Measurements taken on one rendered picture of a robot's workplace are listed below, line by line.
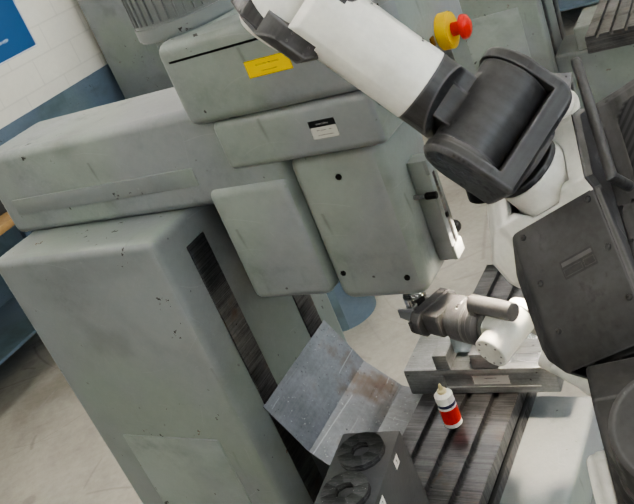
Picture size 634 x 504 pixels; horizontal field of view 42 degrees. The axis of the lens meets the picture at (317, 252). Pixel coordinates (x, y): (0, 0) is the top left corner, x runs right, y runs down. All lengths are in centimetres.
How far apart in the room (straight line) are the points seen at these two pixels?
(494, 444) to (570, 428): 19
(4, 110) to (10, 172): 436
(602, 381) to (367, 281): 74
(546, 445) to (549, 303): 87
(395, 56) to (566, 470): 108
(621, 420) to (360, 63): 46
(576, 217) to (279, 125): 62
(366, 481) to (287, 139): 61
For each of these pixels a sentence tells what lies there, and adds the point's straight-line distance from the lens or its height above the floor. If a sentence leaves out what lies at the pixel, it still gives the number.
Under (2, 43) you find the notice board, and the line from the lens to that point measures 644.
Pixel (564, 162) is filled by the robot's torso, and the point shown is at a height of 167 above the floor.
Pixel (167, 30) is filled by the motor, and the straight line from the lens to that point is 151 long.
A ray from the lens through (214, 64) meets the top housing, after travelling 144.
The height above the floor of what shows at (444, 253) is 136.
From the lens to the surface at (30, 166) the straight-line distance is 189.
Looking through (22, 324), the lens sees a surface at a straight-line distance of 545.
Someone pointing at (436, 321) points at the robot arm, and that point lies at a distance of 159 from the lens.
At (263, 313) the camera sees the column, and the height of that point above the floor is 124.
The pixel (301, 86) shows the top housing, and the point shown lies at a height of 176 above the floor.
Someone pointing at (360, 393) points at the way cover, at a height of 93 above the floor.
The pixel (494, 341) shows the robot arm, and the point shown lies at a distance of 148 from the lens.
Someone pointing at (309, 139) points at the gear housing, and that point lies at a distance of 142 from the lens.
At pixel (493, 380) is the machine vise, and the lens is 186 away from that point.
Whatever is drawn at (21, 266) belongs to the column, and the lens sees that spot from 190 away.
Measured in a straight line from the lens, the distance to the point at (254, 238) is 160.
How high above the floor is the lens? 208
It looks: 25 degrees down
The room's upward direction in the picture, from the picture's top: 23 degrees counter-clockwise
